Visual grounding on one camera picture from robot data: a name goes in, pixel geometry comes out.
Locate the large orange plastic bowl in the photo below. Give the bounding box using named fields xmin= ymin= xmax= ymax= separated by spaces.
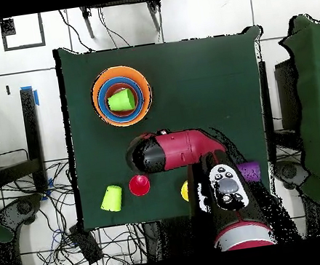
xmin=88 ymin=61 xmax=157 ymax=132

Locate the small red plastic bowl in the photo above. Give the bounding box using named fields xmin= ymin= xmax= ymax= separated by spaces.
xmin=101 ymin=80 xmax=143 ymax=121

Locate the blue plastic bowl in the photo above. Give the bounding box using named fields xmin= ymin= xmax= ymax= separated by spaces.
xmin=94 ymin=74 xmax=148 ymax=126

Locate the lime green plastic cup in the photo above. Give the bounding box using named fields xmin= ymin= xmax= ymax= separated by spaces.
xmin=97 ymin=183 xmax=126 ymax=215

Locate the purple plastic cup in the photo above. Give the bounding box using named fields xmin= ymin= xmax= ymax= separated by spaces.
xmin=236 ymin=160 xmax=263 ymax=184

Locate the red plastic cup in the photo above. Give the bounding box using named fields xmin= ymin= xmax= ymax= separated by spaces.
xmin=127 ymin=173 xmax=153 ymax=199

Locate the dark green tablecloth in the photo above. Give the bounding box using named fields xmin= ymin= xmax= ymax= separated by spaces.
xmin=52 ymin=20 xmax=285 ymax=234

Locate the yellow plastic cup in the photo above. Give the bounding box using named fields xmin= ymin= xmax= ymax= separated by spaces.
xmin=179 ymin=180 xmax=191 ymax=203

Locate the black metal bar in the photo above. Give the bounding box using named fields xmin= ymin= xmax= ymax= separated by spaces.
xmin=257 ymin=60 xmax=279 ymax=165

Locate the blue tape strip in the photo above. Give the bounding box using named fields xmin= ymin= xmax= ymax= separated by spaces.
xmin=20 ymin=84 xmax=41 ymax=109

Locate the black box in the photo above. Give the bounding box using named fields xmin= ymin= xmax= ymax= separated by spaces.
xmin=272 ymin=57 xmax=305 ymax=134

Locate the black rounded stand foot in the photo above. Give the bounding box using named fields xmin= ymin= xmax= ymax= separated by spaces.
xmin=0 ymin=192 xmax=47 ymax=231
xmin=271 ymin=156 xmax=314 ymax=193

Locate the black power strip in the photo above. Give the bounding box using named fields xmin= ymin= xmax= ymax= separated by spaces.
xmin=67 ymin=221 xmax=105 ymax=265

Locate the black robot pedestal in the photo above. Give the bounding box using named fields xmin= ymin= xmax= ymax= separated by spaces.
xmin=140 ymin=215 xmax=199 ymax=264

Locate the black metal stand frame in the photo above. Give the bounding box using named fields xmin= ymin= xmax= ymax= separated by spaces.
xmin=0 ymin=87 xmax=49 ymax=197

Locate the bundle of floor cables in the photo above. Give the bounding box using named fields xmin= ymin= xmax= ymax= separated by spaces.
xmin=0 ymin=149 xmax=151 ymax=265

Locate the black square floor frame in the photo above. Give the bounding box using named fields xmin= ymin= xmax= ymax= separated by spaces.
xmin=0 ymin=12 xmax=47 ymax=53

